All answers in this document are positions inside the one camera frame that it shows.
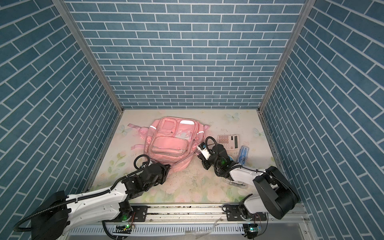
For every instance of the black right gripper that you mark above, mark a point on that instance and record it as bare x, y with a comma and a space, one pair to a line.
206, 165

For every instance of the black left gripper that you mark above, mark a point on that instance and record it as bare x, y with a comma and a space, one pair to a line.
164, 169

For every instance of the pink student backpack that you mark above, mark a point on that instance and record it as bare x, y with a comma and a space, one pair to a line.
172, 140

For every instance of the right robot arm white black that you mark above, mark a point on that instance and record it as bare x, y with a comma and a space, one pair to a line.
276, 195

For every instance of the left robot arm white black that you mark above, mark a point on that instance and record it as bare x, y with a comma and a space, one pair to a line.
61, 213

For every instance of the pink white calculator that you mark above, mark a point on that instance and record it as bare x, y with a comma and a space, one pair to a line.
230, 142

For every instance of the blue geometry set case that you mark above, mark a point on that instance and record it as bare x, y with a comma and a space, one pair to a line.
243, 155

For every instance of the clear plastic pencil case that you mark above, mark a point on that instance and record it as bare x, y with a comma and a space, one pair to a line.
235, 183

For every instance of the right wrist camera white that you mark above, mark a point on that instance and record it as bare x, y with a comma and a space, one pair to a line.
204, 154

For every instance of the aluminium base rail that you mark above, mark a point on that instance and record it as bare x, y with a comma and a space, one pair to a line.
200, 220

